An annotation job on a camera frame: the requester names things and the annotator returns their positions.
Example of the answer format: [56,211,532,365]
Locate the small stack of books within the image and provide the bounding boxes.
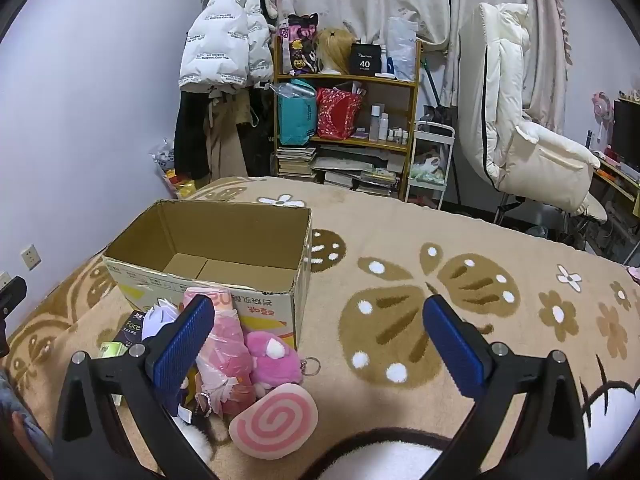
[276,146,317,181]

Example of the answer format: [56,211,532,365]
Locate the printed beige blanket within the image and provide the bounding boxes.
[0,176,640,480]

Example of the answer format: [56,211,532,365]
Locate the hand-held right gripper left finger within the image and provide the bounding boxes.
[50,294,217,480]

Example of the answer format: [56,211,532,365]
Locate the pink plush bear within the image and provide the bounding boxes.
[245,330,321,398]

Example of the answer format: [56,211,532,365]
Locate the plastic bags of snacks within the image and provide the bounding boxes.
[150,137,201,201]

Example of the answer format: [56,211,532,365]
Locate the red patterned bag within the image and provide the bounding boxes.
[316,87,364,140]

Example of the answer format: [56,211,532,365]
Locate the white trolley cart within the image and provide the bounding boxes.
[404,120,457,210]

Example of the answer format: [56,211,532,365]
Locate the cream padded chair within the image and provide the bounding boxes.
[457,2,608,223]

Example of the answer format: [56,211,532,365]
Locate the person's left forearm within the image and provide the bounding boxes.
[0,370,53,480]

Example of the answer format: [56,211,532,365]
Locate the pink swirl cushion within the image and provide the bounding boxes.
[228,383,318,460]

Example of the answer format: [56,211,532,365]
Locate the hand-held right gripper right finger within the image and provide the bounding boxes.
[422,294,588,480]

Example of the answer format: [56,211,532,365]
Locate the black monitor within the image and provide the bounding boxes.
[612,99,640,171]

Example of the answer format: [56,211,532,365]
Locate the white plastic bag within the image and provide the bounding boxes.
[386,16,420,82]

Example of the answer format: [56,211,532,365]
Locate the white puffer jacket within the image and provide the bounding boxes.
[178,0,276,93]

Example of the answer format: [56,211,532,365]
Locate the black hanging clothes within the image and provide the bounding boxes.
[174,87,216,181]

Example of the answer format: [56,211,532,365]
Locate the blonde wig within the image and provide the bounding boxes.
[313,27,357,76]

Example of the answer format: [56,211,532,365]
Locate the teal shopping bag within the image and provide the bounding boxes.
[276,79,318,146]

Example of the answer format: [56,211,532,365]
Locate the large pile of books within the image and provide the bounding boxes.
[315,146,406,197]

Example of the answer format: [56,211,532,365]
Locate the cluttered desk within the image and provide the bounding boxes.
[590,152,640,261]

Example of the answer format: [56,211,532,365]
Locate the pink plastic wrapped doll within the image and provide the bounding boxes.
[182,286,256,416]

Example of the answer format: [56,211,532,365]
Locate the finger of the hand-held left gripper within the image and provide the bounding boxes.
[0,275,28,357]

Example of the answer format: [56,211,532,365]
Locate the wooden shelf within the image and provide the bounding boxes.
[271,35,423,201]

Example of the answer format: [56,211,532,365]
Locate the dark tissue box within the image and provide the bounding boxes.
[110,310,151,348]

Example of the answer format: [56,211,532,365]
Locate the black printed gift bag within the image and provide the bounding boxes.
[280,12,321,75]

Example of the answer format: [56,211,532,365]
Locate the black cardboard box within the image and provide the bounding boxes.
[349,42,383,77]

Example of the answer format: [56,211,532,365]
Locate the pink desk fan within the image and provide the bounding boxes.
[591,91,616,148]

